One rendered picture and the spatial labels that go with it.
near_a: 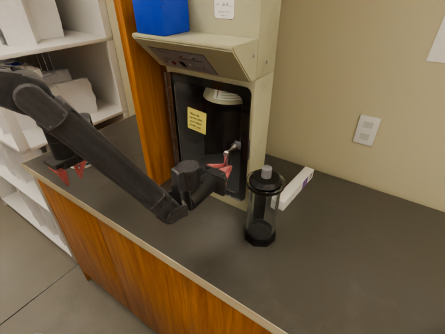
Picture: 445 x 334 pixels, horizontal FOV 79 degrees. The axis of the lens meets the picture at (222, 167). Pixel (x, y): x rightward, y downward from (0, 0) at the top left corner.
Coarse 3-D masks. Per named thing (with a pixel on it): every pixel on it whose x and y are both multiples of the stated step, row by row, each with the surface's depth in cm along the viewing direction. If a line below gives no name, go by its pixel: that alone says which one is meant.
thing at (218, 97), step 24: (168, 72) 85; (192, 96) 83; (216, 96) 78; (240, 96) 73; (216, 120) 83; (240, 120) 77; (192, 144) 94; (216, 144) 88; (240, 144) 82; (240, 168) 86; (240, 192) 92
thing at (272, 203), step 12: (252, 192) 74; (264, 192) 71; (252, 204) 76; (264, 204) 74; (276, 204) 76; (252, 216) 79; (264, 216) 77; (276, 216) 80; (252, 228) 81; (264, 228) 80
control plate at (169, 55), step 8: (152, 48) 73; (160, 48) 71; (160, 56) 76; (168, 56) 74; (176, 56) 72; (184, 56) 69; (192, 56) 67; (200, 56) 66; (168, 64) 79; (176, 64) 77; (192, 64) 72; (200, 64) 70; (208, 64) 68; (208, 72) 73; (216, 72) 71
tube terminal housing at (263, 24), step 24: (192, 0) 69; (240, 0) 62; (264, 0) 61; (192, 24) 73; (216, 24) 69; (240, 24) 65; (264, 24) 64; (264, 48) 68; (192, 72) 81; (264, 72) 73; (264, 96) 78; (264, 120) 83; (264, 144) 90
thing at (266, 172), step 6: (264, 168) 72; (270, 168) 72; (252, 174) 75; (258, 174) 75; (264, 174) 73; (270, 174) 73; (276, 174) 75; (252, 180) 74; (258, 180) 73; (264, 180) 73; (270, 180) 73; (276, 180) 73; (258, 186) 72; (264, 186) 71; (270, 186) 71; (276, 186) 72
